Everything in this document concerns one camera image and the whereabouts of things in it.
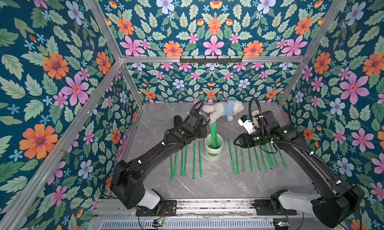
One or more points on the light green storage cup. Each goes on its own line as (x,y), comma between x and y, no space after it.
(211,153)

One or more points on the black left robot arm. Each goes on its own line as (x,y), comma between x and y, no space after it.
(127,182)

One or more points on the white plush teddy bear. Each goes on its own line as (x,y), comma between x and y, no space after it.
(228,109)

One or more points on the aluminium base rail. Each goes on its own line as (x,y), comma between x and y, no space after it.
(194,208)

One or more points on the white vented cable duct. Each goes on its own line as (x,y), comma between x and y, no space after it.
(189,224)

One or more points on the black remote control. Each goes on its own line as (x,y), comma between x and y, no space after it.
(177,121)

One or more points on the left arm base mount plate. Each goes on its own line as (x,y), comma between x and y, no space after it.
(167,208)

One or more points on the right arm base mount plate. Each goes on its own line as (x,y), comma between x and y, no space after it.
(270,207)

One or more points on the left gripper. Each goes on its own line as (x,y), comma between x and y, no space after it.
(203,131)

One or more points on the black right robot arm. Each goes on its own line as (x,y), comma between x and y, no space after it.
(336,199)

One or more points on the black wall hook rack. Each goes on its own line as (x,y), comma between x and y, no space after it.
(214,59)

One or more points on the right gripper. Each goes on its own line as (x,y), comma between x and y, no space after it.
(245,140)

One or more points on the bundle of green wrapped straws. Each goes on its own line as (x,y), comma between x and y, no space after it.
(214,136)

